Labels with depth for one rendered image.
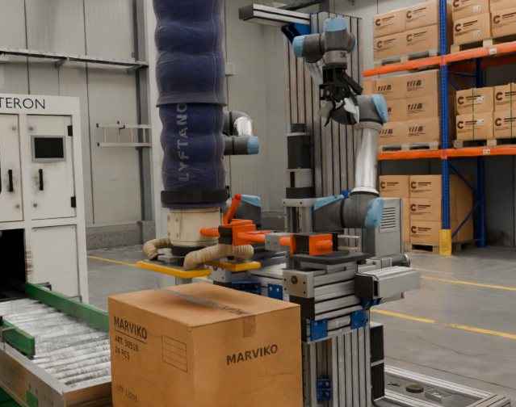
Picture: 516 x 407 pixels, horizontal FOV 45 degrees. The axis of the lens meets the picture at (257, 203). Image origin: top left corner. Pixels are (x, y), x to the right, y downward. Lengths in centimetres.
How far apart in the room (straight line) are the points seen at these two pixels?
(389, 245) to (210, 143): 117
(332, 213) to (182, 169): 67
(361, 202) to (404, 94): 806
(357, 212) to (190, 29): 91
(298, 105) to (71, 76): 965
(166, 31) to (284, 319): 98
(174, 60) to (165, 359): 93
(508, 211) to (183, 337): 935
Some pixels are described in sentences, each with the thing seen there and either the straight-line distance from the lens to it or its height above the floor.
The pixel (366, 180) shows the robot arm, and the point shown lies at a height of 133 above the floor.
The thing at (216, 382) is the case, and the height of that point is 77.
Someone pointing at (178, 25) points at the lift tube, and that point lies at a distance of 208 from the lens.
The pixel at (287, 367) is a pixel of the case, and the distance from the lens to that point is 206.
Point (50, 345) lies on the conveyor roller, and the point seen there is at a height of 54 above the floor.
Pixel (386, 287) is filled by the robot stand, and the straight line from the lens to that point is 248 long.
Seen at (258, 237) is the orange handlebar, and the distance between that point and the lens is 179.
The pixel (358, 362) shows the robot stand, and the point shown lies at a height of 51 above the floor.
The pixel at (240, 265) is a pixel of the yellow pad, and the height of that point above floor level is 107.
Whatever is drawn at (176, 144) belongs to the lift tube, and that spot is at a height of 147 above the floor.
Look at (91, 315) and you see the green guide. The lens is 365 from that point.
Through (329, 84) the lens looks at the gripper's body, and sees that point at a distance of 213.
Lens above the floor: 138
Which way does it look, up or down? 3 degrees down
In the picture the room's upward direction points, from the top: 2 degrees counter-clockwise
